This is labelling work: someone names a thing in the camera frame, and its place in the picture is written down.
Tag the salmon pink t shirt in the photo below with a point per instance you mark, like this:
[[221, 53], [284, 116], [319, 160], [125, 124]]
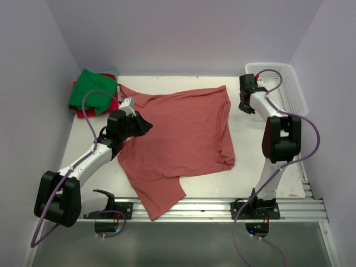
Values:
[[189, 137]]

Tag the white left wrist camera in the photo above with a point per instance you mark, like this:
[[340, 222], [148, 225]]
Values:
[[127, 106]]

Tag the green folded t shirt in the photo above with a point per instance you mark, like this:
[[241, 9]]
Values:
[[102, 90]]

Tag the aluminium mounting rail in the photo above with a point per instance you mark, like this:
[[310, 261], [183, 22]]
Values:
[[199, 210]]

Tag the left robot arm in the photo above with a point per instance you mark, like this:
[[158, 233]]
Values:
[[59, 198]]

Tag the white plastic basket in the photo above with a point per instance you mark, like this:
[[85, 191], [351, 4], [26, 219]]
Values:
[[288, 95]]

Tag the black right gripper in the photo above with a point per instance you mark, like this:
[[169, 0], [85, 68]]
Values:
[[242, 107]]

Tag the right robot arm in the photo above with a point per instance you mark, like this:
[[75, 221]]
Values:
[[280, 144]]

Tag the red folded t shirt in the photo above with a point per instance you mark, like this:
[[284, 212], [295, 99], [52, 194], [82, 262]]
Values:
[[114, 104]]

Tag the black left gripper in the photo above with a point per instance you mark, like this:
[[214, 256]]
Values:
[[145, 125]]

